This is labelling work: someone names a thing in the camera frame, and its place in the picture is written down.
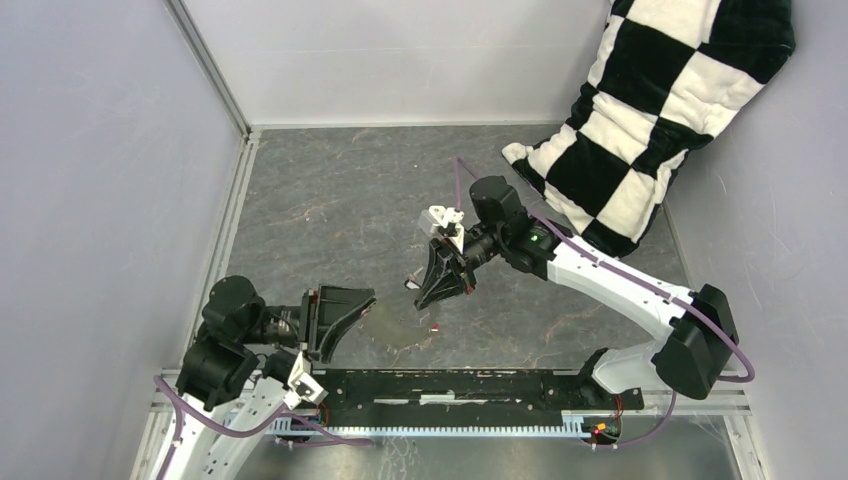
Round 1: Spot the large metal keyring plate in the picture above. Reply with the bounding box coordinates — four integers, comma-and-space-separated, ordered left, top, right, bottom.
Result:
362, 300, 431, 349

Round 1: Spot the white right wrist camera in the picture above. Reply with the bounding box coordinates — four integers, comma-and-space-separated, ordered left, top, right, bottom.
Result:
418, 205, 465, 253

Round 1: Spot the aluminium frame rail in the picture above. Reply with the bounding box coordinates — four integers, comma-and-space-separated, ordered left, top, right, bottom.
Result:
315, 369, 751, 416

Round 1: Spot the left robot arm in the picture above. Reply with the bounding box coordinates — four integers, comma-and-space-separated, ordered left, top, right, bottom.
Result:
154, 275, 376, 479

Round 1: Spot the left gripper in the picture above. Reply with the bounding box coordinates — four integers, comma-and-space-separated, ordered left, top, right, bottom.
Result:
241, 280, 378, 362

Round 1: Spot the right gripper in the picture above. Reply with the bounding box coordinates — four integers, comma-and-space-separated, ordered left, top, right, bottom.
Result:
415, 224, 506, 310

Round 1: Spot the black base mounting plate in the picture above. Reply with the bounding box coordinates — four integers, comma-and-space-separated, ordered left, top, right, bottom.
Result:
314, 369, 645, 429

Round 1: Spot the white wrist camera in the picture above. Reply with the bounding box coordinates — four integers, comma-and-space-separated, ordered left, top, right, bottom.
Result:
284, 352, 328, 410
418, 205, 465, 253

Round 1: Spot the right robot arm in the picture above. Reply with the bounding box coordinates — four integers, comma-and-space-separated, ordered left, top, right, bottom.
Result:
414, 176, 741, 408

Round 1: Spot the black and white checkered blanket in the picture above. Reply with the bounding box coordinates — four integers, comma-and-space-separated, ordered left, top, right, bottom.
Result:
502, 0, 796, 257

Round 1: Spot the white slotted cable duct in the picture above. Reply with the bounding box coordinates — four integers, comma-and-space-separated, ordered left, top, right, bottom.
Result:
264, 411, 587, 439

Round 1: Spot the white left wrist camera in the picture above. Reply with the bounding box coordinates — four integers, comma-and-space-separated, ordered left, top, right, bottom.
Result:
284, 352, 328, 410

